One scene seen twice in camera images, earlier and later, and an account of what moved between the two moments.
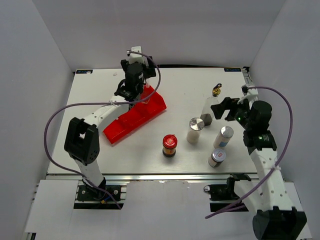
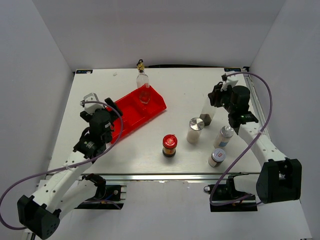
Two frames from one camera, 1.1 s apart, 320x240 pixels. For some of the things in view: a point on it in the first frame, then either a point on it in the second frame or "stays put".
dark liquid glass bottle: [207, 114] stays put
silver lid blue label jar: [222, 139] stays put
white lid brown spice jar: [217, 157] stays put
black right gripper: [219, 109] to [215, 95]
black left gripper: [148, 72] to [85, 116]
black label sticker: [84, 71] stays put
